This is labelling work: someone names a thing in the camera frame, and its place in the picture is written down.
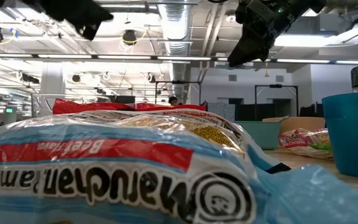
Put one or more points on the blue white beef ramen packet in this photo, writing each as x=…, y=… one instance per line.
x=135, y=174

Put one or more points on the white building column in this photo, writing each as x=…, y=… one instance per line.
x=53, y=77

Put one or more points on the metal spoon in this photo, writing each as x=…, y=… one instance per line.
x=284, y=119

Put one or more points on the silver round air duct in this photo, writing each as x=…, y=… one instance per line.
x=176, y=31

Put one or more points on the person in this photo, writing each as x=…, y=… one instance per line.
x=173, y=101

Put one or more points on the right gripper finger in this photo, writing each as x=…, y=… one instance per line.
x=250, y=51

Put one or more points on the green exit sign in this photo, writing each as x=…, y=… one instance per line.
x=9, y=110

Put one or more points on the black background monitor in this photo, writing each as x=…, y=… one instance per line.
x=123, y=99

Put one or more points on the black gantry frame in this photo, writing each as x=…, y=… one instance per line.
x=275, y=86
x=179, y=82

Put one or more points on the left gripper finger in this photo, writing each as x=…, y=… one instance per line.
x=99, y=15
x=87, y=29

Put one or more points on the long ceiling light strip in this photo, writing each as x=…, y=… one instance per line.
x=64, y=56

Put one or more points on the lime chili shrimp ramen packet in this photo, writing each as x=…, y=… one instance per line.
x=303, y=141

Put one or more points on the red yellow beef ramen packet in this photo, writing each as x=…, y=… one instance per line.
x=89, y=107

